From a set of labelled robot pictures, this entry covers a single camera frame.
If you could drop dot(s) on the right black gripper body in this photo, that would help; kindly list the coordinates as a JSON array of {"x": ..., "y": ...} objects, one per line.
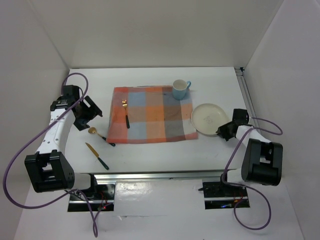
[{"x": 224, "y": 130}]

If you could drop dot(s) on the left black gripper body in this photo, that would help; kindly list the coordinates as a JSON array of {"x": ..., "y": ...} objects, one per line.
[{"x": 86, "y": 113}]

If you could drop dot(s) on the cream ceramic plate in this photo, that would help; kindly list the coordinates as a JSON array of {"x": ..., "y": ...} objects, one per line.
[{"x": 206, "y": 118}]

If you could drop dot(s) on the gold fork green handle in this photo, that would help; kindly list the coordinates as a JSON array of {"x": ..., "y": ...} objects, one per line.
[{"x": 125, "y": 106}]

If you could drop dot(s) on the light blue mug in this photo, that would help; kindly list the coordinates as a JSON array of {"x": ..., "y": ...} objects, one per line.
[{"x": 179, "y": 88}]

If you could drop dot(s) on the orange blue checkered cloth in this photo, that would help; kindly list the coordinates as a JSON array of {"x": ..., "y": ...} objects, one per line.
[{"x": 155, "y": 116}]

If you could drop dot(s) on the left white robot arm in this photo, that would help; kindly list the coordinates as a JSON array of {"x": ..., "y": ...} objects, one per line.
[{"x": 48, "y": 169}]

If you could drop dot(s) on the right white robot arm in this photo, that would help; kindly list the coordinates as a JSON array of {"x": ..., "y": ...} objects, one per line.
[{"x": 277, "y": 162}]

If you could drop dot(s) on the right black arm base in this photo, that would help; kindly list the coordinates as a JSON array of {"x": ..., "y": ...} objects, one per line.
[{"x": 218, "y": 195}]

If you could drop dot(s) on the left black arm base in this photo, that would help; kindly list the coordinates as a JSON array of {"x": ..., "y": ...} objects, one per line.
[{"x": 100, "y": 197}]

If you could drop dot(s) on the gold spoon green handle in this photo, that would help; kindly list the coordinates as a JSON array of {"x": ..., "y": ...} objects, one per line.
[{"x": 93, "y": 131}]

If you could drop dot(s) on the gold knife green handle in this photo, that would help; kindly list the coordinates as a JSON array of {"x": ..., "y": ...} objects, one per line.
[{"x": 97, "y": 156}]

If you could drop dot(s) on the aluminium front rail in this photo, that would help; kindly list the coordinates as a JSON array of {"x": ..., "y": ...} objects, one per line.
[{"x": 108, "y": 177}]

